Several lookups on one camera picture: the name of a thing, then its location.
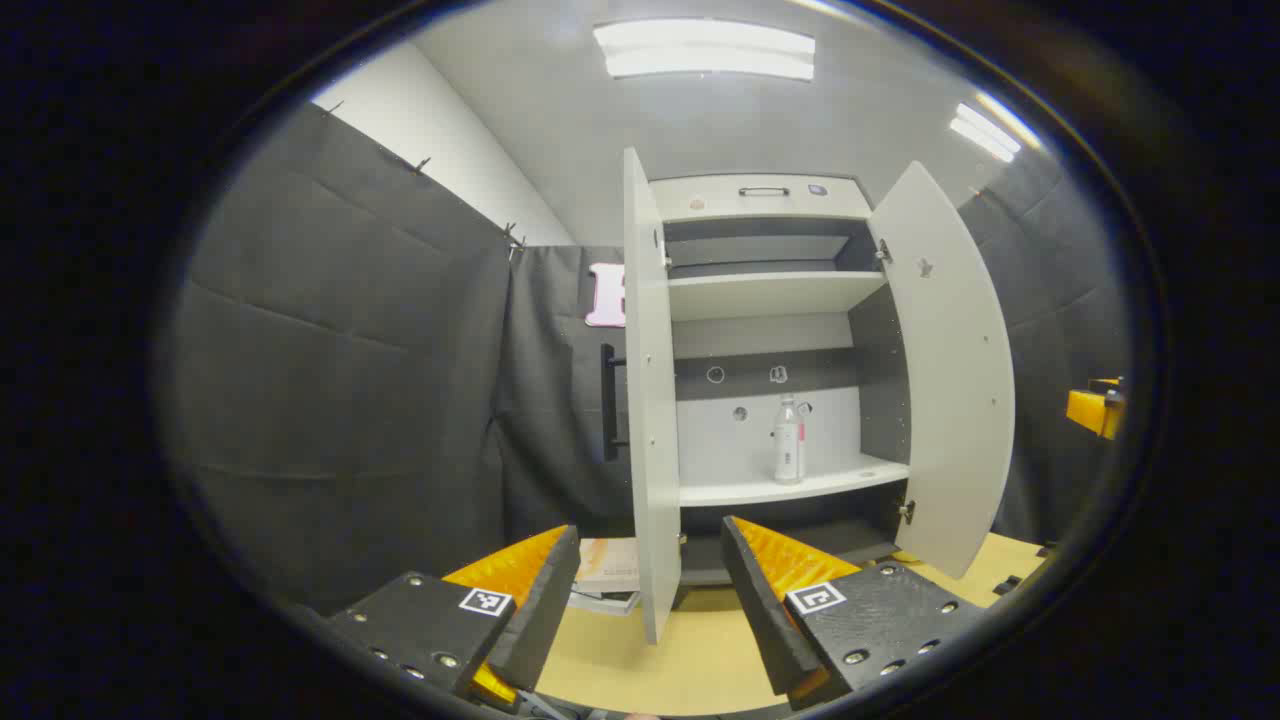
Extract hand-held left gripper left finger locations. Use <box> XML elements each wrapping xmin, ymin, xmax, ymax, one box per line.
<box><xmin>325</xmin><ymin>525</ymin><xmax>583</xmax><ymax>706</ymax></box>

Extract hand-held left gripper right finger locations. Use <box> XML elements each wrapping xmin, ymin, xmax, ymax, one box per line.
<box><xmin>720</xmin><ymin>515</ymin><xmax>991</xmax><ymax>711</ymax></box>

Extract white cabinet door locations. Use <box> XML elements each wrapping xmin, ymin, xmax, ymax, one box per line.
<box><xmin>866</xmin><ymin>160</ymin><xmax>1017</xmax><ymax>581</ymax></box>
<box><xmin>622</xmin><ymin>148</ymin><xmax>683</xmax><ymax>646</ymax></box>

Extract clear plastic bottle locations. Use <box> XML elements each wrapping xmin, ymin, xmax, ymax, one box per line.
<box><xmin>772</xmin><ymin>393</ymin><xmax>807</xmax><ymax>486</ymax></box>

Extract white cabinet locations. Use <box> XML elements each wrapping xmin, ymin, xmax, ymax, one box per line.
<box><xmin>650</xmin><ymin>175</ymin><xmax>913</xmax><ymax>586</ymax></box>

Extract stack of books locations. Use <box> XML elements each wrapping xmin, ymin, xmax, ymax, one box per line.
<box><xmin>575</xmin><ymin>538</ymin><xmax>641</xmax><ymax>616</ymax></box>

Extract black backdrop cloth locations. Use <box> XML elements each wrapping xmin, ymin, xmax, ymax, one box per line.
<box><xmin>165</xmin><ymin>100</ymin><xmax>1131</xmax><ymax>616</ymax></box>

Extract ceiling light panel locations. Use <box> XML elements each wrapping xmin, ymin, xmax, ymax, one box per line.
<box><xmin>948</xmin><ymin>92</ymin><xmax>1041</xmax><ymax>164</ymax></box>

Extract large ceiling light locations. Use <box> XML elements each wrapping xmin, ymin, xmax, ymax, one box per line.
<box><xmin>593</xmin><ymin>18</ymin><xmax>817</xmax><ymax>83</ymax></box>

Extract black door handle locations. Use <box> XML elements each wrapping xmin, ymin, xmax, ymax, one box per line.
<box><xmin>600</xmin><ymin>343</ymin><xmax>629</xmax><ymax>463</ymax></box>

